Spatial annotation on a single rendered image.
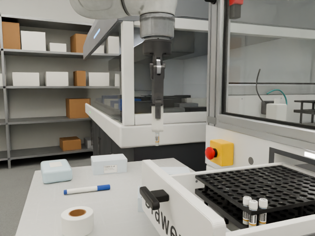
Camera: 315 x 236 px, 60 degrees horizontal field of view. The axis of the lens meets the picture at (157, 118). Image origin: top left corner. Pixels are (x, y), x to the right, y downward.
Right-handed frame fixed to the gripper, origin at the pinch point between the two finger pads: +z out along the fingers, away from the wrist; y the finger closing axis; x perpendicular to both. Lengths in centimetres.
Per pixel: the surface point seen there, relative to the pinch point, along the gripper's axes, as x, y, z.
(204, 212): -3.2, -40.9, 6.8
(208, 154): -16.3, 8.3, 12.5
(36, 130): 164, 352, 60
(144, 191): 4.0, -29.6, 8.6
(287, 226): -15.3, -38.3, 10.5
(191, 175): -6.4, -15.9, 10.6
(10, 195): 135, 198, 100
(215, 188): -8.8, -26.1, 9.7
